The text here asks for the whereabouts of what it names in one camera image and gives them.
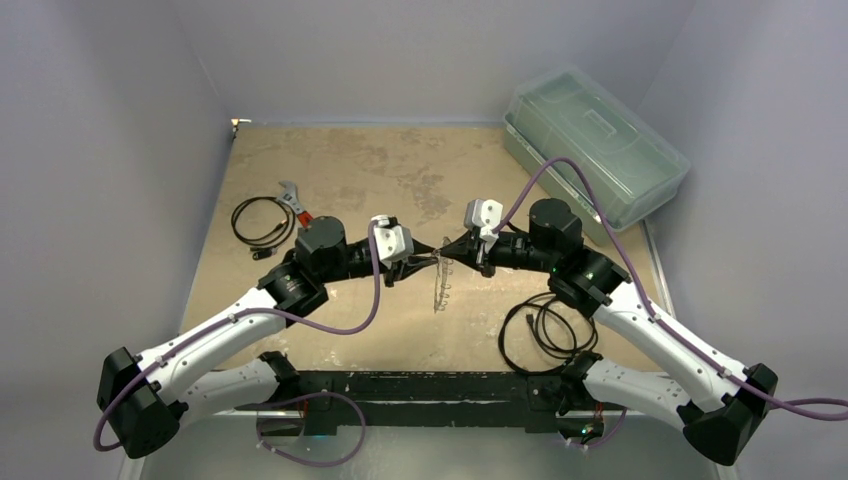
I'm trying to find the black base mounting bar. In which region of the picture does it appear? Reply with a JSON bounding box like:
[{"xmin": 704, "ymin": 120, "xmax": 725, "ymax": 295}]
[{"xmin": 259, "ymin": 351, "xmax": 622, "ymax": 437}]

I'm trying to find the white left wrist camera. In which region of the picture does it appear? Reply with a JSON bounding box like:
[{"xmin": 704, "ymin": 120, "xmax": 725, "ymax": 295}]
[{"xmin": 371, "ymin": 215, "xmax": 414, "ymax": 267}]

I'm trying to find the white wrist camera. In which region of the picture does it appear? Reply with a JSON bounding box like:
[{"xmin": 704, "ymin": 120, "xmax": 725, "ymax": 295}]
[
  {"xmin": 371, "ymin": 215, "xmax": 414, "ymax": 267},
  {"xmin": 463, "ymin": 198, "xmax": 503, "ymax": 253}
]

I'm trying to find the black coiled cable left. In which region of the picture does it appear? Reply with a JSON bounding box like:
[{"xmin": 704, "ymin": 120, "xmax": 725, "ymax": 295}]
[{"xmin": 230, "ymin": 195, "xmax": 297, "ymax": 248}]

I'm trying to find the red adjustable wrench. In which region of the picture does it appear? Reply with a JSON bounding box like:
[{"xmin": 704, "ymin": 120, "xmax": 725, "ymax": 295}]
[{"xmin": 277, "ymin": 180, "xmax": 313, "ymax": 227}]

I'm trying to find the black coiled cable right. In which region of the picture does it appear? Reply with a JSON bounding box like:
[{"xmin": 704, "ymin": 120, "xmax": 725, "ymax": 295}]
[{"xmin": 498, "ymin": 292, "xmax": 601, "ymax": 376}]

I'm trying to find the large metal key organizer ring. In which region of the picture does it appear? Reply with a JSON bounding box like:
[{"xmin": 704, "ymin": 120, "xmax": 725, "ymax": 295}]
[{"xmin": 430, "ymin": 235, "xmax": 455, "ymax": 314}]

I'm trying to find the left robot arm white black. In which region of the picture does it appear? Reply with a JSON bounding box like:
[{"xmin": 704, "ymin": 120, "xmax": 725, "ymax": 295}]
[{"xmin": 93, "ymin": 215, "xmax": 433, "ymax": 459}]

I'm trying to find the clear plastic storage box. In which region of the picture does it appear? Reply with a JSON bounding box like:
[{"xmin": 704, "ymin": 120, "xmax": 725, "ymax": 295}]
[{"xmin": 503, "ymin": 66, "xmax": 691, "ymax": 243}]

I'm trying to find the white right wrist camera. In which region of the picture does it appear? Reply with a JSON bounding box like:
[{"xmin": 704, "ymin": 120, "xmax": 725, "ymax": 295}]
[{"xmin": 463, "ymin": 198, "xmax": 503, "ymax": 253}]

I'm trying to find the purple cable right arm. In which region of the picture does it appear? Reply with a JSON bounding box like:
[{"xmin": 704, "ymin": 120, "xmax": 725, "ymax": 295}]
[{"xmin": 493, "ymin": 156, "xmax": 848, "ymax": 422}]

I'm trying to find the black coiled cable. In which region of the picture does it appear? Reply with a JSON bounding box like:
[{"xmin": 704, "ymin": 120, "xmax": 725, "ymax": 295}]
[
  {"xmin": 498, "ymin": 292, "xmax": 601, "ymax": 376},
  {"xmin": 230, "ymin": 195, "xmax": 297, "ymax": 248}
]

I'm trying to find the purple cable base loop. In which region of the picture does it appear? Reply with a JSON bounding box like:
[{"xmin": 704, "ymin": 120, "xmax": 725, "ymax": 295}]
[{"xmin": 255, "ymin": 391, "xmax": 368, "ymax": 468}]

